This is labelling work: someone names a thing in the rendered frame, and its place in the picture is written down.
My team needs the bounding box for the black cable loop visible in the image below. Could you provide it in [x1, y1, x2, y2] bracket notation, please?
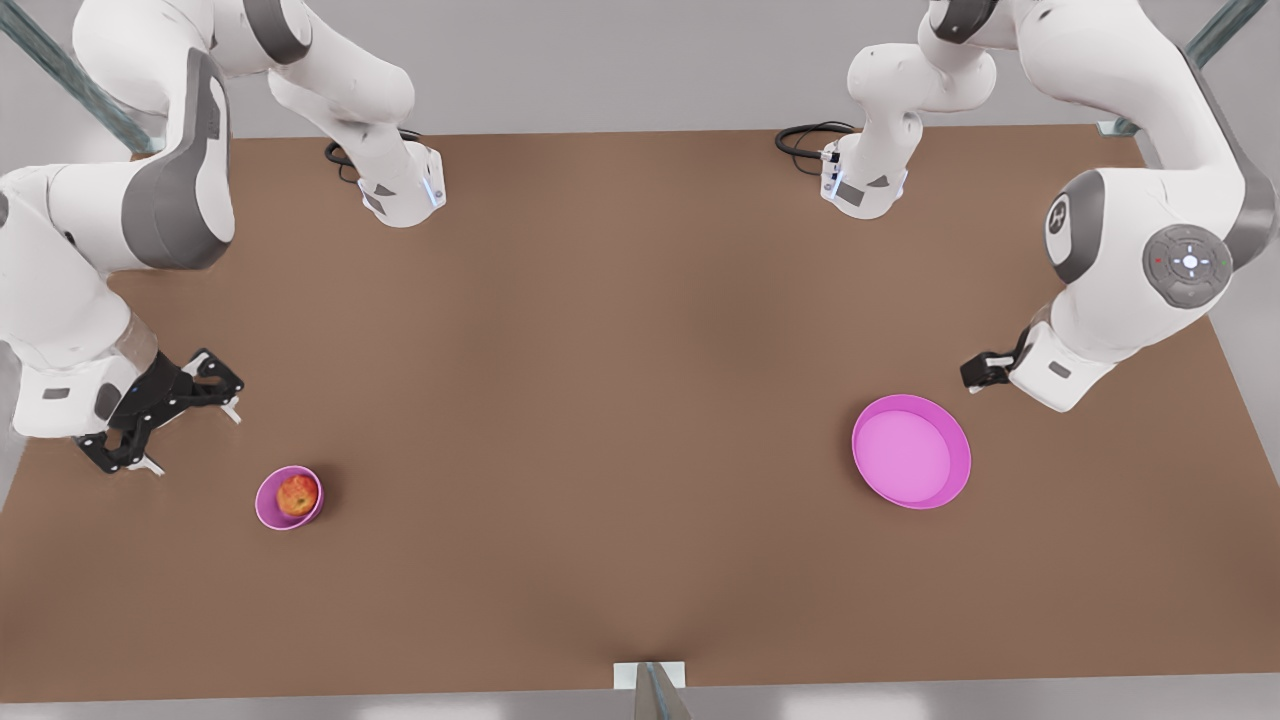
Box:
[324, 128, 425, 187]
[775, 121, 861, 177]

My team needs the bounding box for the small purple bowl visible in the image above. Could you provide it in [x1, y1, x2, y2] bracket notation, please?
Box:
[255, 465, 325, 531]

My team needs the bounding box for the silver frame post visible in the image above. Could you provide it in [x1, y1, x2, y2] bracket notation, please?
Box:
[0, 0, 167, 157]
[613, 660, 693, 720]
[1097, 0, 1268, 138]

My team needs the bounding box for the pink round plate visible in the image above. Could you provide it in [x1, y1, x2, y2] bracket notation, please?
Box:
[852, 394, 973, 511]

